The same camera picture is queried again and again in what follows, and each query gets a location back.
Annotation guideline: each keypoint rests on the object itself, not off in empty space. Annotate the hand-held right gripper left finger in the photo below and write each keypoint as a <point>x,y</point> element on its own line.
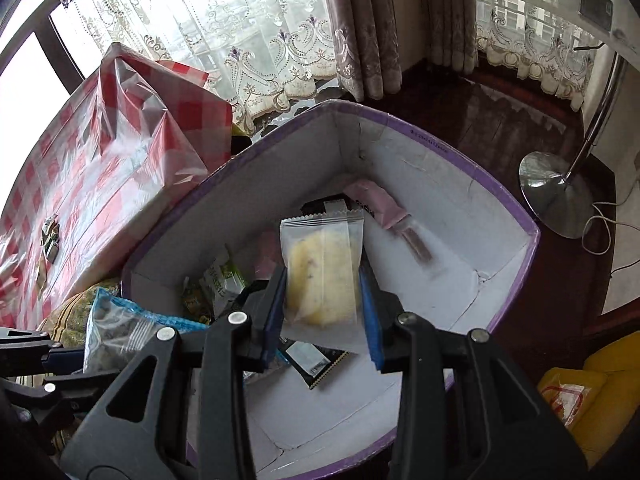
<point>276,310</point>

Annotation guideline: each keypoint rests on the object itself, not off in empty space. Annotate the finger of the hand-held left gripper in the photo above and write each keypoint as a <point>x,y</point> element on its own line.
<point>55,391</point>
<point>55,357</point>

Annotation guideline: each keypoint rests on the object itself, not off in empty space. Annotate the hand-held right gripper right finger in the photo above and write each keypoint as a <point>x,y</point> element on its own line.
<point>370,320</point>

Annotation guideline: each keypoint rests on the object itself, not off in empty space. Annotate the clear packet of yellow pastry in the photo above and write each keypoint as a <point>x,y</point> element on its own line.
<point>322,275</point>

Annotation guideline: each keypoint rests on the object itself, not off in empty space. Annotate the blue packet of dark seeds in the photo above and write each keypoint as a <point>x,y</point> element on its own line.
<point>117,330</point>

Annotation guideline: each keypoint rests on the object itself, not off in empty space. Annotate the purple cardboard box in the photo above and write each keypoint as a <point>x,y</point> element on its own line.
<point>440,270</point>

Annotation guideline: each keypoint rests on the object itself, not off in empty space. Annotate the green patterned cushion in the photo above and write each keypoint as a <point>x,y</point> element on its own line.
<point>67,312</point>

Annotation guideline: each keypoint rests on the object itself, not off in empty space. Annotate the pale pink snack packet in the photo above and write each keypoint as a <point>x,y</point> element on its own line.
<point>270,255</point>

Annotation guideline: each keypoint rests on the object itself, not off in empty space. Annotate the green and white snack packet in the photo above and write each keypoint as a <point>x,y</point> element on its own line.
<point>224,280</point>

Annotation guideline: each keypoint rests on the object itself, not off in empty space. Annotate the black snack packet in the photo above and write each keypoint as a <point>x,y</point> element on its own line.
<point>315,362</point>
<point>325,206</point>

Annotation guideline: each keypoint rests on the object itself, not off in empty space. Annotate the small yellow snack packet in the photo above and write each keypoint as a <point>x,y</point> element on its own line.
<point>196,305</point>

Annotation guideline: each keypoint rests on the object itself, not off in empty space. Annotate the clear packet with brown bar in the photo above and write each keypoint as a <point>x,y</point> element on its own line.
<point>415,242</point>

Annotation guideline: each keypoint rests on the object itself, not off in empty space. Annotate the clear plastic bag red print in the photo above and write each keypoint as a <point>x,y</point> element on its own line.
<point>567,395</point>

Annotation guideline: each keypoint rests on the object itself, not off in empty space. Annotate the chrome floor lamp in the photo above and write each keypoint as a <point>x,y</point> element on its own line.
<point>555,195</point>

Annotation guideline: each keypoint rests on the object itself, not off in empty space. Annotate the yellow bag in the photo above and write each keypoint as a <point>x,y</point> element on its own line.
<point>612,385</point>

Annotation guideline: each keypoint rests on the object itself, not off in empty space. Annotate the white lace curtain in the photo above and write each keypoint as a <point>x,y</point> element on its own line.
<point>530,35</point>
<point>225,35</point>

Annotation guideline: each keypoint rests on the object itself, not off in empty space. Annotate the brown patterned curtain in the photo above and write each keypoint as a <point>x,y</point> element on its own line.
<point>390,25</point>

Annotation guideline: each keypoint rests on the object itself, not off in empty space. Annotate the black phone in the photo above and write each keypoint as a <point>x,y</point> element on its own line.
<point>596,6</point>

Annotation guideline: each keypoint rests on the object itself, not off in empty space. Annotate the dark window frame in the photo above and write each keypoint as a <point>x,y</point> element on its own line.
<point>55,45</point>

